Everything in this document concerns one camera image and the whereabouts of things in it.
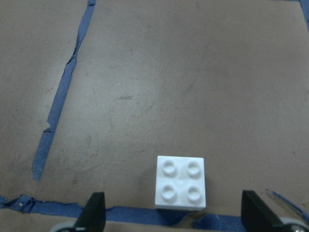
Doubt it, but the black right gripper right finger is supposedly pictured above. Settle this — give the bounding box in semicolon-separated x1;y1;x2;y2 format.
241;190;290;232

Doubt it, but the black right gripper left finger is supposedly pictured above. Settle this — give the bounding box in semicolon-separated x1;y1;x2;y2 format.
73;192;106;232

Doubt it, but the white block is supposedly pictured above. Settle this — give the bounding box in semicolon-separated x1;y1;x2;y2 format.
154;156;207;211

